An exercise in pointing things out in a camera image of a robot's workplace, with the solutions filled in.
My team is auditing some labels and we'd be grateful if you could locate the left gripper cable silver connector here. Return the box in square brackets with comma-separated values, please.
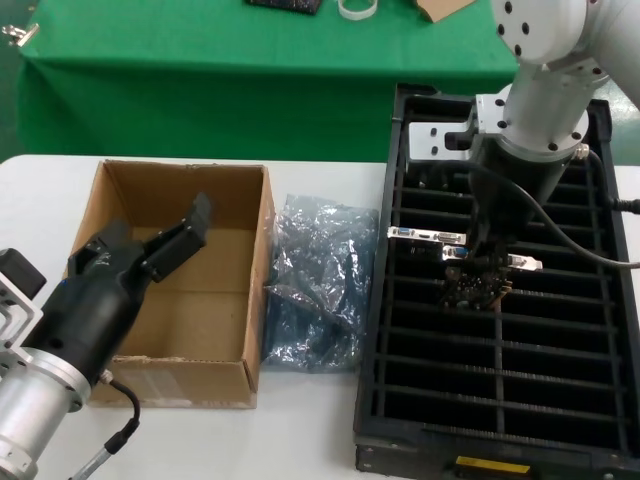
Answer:
[69, 372, 142, 480]

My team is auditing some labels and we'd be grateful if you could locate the black textured pad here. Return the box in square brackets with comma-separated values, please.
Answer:
[244, 0, 325, 16]

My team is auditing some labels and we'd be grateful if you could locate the graphics card with silver bracket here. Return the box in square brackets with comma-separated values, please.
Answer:
[388, 225, 469, 256]
[438, 243, 545, 312]

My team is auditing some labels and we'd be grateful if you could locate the clear tape roll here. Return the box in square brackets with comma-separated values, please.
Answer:
[338, 0, 379, 20]

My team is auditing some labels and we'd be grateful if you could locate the silver metal clamp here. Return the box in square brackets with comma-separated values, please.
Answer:
[0, 23, 40, 49]

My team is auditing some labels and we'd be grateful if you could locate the green tablecloth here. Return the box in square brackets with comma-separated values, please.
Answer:
[14, 0, 521, 164]

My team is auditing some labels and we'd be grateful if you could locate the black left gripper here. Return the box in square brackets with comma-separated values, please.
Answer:
[22, 192, 214, 386]

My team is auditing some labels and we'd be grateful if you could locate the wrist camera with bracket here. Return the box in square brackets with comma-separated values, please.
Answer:
[408, 94, 506, 190]
[0, 247, 49, 351]

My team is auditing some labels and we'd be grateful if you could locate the small open cardboard box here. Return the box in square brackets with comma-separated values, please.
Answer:
[414, 0, 476, 24]

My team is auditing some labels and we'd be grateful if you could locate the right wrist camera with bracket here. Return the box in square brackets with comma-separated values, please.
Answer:
[408, 94, 506, 190]

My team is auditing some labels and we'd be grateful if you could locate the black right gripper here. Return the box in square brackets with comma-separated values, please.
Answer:
[467, 137, 574, 274]

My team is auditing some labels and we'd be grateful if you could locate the black slotted container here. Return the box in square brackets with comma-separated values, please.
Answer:
[353, 83, 634, 480]

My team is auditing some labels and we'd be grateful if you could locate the black right camera cable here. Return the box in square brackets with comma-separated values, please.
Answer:
[465, 167, 640, 269]

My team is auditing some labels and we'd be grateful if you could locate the right gripper cable silver connector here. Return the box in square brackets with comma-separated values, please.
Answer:
[574, 143, 640, 215]

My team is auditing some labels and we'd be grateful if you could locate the gripper cable silver connector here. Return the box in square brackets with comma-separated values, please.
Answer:
[574, 143, 640, 215]
[69, 372, 142, 480]

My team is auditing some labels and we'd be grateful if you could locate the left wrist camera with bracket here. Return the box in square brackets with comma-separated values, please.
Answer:
[0, 247, 49, 351]

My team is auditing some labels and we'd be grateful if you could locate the large open cardboard box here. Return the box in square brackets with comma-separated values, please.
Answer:
[62, 159, 277, 410]

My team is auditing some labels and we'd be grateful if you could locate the translucent antistatic bag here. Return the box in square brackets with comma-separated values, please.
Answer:
[263, 193, 381, 334]

